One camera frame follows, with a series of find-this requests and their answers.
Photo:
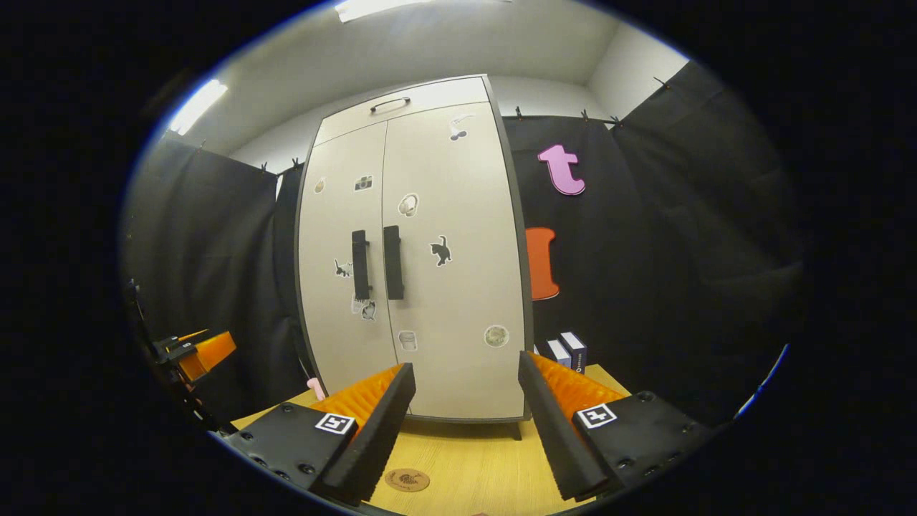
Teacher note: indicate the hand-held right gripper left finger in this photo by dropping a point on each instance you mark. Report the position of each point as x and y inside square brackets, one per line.
[380, 437]

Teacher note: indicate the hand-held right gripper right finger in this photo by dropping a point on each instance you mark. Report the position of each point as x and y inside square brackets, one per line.
[555, 437]

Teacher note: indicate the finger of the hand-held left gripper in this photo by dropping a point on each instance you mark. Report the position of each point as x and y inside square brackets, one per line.
[211, 352]

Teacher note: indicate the white cabinet door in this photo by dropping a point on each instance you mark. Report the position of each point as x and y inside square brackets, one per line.
[466, 301]
[329, 215]

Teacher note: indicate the white cabinet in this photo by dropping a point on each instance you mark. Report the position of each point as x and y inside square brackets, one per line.
[516, 428]

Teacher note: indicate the round wooden coaster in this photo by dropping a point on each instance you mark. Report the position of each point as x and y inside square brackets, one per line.
[407, 480]

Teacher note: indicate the small pink object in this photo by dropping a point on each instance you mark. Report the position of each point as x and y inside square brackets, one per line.
[316, 388]

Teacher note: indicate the white blue printed object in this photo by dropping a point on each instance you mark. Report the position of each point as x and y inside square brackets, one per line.
[759, 390]

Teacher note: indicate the black backdrop cloth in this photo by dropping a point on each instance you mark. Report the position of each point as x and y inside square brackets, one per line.
[680, 251]

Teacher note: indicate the long ceiling light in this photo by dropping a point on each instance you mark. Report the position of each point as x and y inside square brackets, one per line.
[415, 7]
[198, 107]

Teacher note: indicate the white cabinet drawer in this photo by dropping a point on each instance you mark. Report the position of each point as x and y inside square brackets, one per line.
[444, 97]

